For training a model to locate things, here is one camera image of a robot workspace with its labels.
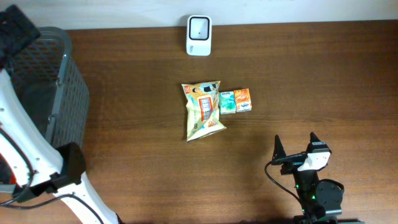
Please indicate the red snack package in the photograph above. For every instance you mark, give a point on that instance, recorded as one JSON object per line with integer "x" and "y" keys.
{"x": 10, "y": 179}

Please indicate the grey plastic mesh basket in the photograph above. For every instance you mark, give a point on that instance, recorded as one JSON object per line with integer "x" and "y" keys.
{"x": 44, "y": 105}

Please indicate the white barcode scanner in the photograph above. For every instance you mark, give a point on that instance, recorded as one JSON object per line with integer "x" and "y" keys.
{"x": 199, "y": 35}

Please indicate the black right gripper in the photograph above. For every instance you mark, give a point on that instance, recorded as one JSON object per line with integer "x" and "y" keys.
{"x": 291, "y": 162}

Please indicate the green tissue pack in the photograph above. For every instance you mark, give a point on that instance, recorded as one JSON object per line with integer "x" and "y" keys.
{"x": 227, "y": 102}

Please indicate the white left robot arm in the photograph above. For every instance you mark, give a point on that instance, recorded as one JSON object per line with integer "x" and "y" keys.
{"x": 71, "y": 185}

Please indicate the orange tissue pack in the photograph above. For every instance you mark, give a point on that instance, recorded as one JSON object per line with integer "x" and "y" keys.
{"x": 243, "y": 100}

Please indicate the beige snack bag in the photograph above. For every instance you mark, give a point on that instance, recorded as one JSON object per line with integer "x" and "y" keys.
{"x": 203, "y": 118}

